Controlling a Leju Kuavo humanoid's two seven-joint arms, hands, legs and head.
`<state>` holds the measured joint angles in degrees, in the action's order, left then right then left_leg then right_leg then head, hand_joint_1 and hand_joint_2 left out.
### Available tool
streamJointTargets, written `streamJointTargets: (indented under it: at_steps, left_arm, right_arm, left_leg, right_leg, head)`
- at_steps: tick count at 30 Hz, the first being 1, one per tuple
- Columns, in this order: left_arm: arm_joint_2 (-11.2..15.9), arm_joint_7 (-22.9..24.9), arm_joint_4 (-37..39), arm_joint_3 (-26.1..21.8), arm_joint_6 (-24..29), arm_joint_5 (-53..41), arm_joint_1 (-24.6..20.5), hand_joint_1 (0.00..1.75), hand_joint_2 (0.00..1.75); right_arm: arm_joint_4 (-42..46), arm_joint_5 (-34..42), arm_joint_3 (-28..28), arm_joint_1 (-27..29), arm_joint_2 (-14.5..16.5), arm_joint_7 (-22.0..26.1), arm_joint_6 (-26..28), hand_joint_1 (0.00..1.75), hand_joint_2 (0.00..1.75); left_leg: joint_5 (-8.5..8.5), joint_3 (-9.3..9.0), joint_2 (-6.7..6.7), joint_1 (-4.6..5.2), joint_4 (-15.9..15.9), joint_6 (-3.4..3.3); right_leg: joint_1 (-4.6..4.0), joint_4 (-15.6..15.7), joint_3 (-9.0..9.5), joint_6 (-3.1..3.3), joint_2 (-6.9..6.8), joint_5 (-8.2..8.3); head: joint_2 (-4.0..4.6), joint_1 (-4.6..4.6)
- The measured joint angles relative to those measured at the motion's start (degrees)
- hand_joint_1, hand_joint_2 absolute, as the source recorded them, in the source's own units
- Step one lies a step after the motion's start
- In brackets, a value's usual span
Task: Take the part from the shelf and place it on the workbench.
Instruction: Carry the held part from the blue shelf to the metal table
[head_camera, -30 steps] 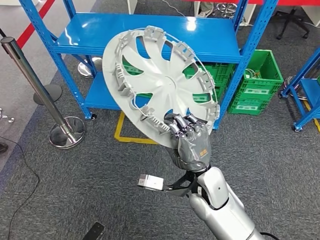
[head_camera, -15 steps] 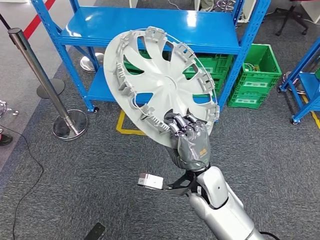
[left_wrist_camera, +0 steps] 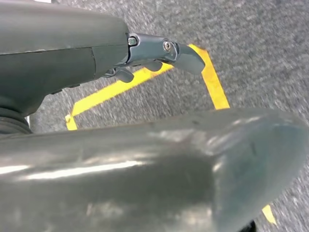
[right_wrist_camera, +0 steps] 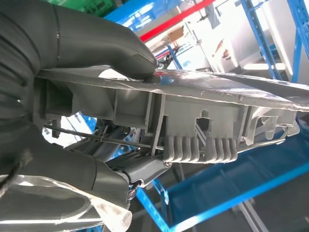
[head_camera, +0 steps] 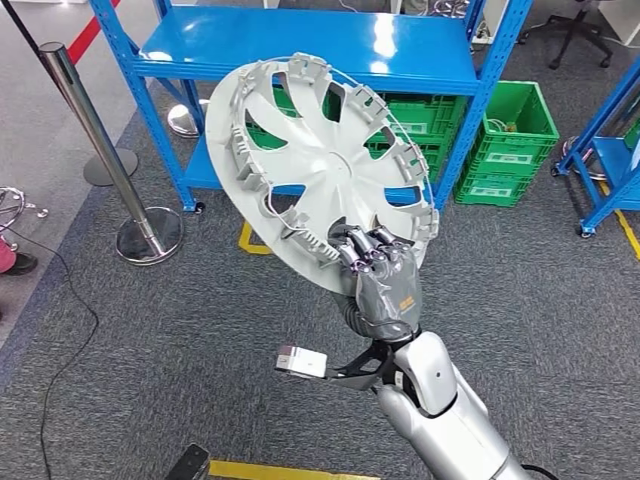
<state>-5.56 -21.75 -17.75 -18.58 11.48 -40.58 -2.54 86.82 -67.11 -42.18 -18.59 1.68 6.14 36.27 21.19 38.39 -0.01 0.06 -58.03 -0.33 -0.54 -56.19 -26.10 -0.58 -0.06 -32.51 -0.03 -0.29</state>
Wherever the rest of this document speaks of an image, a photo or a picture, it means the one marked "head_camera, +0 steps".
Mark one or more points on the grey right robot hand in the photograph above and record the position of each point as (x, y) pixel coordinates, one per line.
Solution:
(390, 298)

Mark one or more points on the grey plastic wheel cover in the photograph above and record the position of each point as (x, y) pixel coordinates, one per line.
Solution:
(320, 172)

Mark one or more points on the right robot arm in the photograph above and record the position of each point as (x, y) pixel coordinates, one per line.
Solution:
(435, 378)

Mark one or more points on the blue steel shelf rack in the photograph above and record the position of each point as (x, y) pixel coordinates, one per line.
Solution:
(149, 112)
(615, 166)

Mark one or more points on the green plastic crate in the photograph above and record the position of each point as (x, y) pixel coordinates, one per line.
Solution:
(520, 185)
(435, 162)
(530, 112)
(265, 140)
(287, 104)
(440, 112)
(632, 136)

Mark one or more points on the yellow floor tape outline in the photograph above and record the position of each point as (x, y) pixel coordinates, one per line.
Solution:
(627, 232)
(247, 244)
(275, 472)

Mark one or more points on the stool with chrome base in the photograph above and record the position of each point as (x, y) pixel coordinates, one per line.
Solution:
(450, 6)

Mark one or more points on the white desk side panel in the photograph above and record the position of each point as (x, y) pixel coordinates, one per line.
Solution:
(497, 16)
(623, 16)

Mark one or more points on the black office chair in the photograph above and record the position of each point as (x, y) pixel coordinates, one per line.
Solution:
(575, 23)

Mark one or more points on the red barrier belt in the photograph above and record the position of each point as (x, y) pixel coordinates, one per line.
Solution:
(90, 35)

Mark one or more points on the black seat stool chrome base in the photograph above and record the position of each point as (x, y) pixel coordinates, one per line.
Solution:
(20, 199)

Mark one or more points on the black right wrist camera bracket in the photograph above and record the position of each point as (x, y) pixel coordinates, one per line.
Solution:
(355, 381)

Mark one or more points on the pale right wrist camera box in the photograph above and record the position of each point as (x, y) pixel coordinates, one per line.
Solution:
(300, 362)

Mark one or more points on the chrome stanchion post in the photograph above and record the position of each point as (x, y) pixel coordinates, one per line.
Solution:
(176, 122)
(150, 235)
(572, 147)

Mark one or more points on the black robot left wrist mount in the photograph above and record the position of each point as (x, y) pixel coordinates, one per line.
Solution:
(190, 464)

